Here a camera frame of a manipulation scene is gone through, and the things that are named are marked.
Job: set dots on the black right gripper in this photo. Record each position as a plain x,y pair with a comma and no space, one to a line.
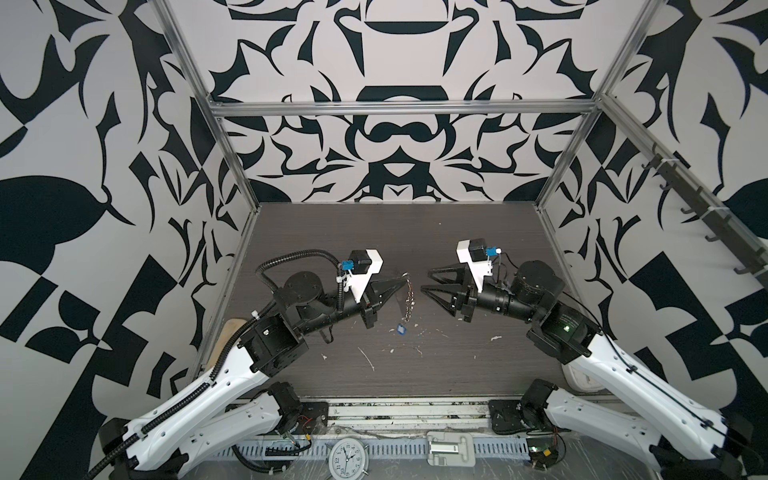
468,301

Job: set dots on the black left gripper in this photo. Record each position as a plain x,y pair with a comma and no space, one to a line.
372,298

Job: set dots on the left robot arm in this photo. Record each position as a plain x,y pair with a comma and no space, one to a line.
237,398

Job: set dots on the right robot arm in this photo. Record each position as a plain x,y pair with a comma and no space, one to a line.
672,434

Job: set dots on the wooden brush block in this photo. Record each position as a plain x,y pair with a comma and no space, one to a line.
230,327

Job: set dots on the white round object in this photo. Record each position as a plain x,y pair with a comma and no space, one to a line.
579,381

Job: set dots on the silver metal latch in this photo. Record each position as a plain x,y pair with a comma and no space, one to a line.
450,449

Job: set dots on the white alarm clock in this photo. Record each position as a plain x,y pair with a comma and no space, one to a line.
348,460

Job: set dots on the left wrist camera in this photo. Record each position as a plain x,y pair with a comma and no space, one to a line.
355,273

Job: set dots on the black wall hook rail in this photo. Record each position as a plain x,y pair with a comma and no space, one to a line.
703,205

